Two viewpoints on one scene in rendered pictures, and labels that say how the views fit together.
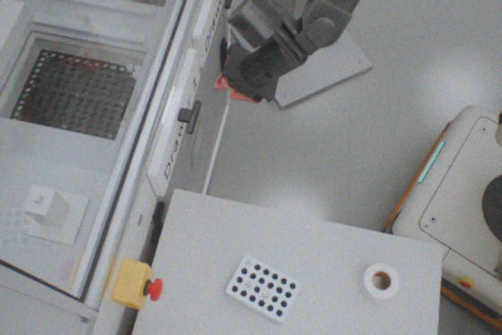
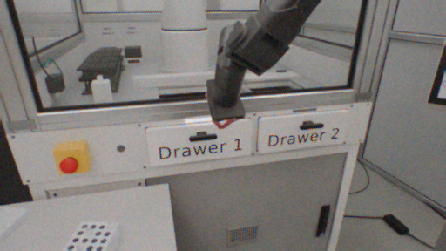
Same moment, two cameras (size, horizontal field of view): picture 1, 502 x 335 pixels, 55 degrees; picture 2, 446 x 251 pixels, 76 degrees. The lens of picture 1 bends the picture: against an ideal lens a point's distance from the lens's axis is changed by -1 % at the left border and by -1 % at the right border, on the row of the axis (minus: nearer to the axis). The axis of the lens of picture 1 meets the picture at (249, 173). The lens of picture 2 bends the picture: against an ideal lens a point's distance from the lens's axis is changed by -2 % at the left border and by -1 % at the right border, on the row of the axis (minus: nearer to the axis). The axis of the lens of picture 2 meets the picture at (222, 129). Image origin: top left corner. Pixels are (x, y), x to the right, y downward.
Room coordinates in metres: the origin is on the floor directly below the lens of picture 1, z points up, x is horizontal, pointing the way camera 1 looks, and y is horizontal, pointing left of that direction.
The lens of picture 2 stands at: (0.26, -0.53, 1.24)
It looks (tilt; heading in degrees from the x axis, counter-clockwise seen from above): 25 degrees down; 69
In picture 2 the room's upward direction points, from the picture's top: straight up
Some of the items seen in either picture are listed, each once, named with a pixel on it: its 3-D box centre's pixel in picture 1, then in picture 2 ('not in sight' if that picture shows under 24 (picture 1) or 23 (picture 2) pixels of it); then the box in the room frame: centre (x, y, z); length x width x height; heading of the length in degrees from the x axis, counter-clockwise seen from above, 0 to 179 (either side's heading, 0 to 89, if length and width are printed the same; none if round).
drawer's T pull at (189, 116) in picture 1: (187, 115); (202, 135); (0.45, 0.13, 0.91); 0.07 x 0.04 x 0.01; 173
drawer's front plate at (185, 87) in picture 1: (176, 121); (200, 142); (0.46, 0.16, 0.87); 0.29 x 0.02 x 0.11; 173
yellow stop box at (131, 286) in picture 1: (134, 285); (72, 158); (0.13, 0.18, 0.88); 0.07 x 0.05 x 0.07; 173
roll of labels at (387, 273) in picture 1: (378, 282); not in sight; (0.19, -0.27, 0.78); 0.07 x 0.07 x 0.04
